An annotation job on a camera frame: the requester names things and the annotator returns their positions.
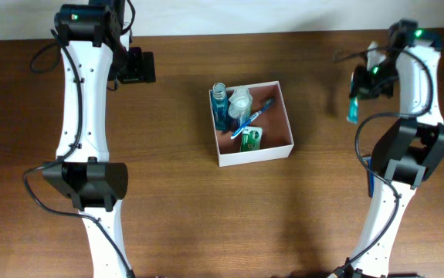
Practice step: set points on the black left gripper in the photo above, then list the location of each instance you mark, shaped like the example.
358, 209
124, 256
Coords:
139, 72

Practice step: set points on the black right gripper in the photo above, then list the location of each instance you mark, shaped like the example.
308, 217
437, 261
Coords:
360, 88

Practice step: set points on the green red toothpaste tube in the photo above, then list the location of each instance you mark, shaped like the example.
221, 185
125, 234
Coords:
352, 116

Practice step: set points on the blue disposable razor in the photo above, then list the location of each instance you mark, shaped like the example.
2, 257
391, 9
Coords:
371, 179

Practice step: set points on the teal mouthwash bottle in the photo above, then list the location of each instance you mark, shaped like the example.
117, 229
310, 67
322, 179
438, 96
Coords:
220, 106

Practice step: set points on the blue white toothbrush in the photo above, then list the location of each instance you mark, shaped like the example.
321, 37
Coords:
266, 106

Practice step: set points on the clear purple sanitizer bottle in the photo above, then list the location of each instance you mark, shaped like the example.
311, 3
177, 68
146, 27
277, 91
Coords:
240, 105

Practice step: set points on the white cardboard box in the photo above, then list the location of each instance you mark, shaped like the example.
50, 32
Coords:
277, 139

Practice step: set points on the green white soap packet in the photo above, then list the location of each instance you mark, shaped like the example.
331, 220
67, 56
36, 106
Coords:
251, 139

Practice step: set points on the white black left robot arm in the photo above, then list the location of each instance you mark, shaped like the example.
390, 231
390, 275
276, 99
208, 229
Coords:
94, 40

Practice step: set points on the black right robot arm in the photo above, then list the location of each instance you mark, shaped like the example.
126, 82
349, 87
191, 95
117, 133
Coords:
411, 149

